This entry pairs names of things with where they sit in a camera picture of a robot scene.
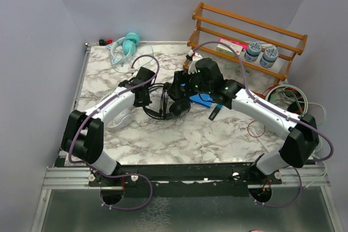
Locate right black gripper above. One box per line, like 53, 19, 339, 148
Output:
167, 68, 213, 98

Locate blue notebook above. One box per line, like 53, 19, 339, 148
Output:
190, 93, 215, 108

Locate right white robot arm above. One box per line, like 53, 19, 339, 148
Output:
168, 58, 319, 184

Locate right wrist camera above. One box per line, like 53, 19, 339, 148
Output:
183, 50, 202, 74

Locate white green box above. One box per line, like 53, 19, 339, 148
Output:
216, 42, 243, 58

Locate wooden shelf rack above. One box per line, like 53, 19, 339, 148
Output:
187, 2, 308, 84

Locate red black headphones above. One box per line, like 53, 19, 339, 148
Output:
269, 87, 308, 115

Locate black blue marker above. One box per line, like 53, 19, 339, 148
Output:
209, 104, 222, 121

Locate black blue headphones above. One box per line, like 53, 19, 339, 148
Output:
142, 83, 191, 120

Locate black headphone cable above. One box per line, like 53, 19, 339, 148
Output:
148, 82, 172, 120

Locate left blue-lid jar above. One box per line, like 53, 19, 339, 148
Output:
244, 42, 262, 62

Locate green headphones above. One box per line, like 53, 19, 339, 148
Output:
263, 84, 327, 126

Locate right blue-lid jar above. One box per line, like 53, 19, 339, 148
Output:
259, 47, 279, 68

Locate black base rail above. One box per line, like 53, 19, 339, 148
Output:
54, 161, 283, 198

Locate tape roll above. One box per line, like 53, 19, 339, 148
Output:
235, 66, 251, 77

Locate red black connector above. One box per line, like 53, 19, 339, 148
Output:
98, 39, 113, 46

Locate blue-lid jar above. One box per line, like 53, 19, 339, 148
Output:
244, 42, 262, 62
259, 47, 279, 68

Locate teal cat-ear headphones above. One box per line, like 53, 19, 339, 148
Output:
107, 32, 140, 66

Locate white stick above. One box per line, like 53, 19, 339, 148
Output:
250, 130, 270, 153

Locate white over-ear headphones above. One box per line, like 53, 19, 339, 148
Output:
107, 109, 134, 130

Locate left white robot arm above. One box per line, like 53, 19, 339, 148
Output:
61, 67, 157, 186

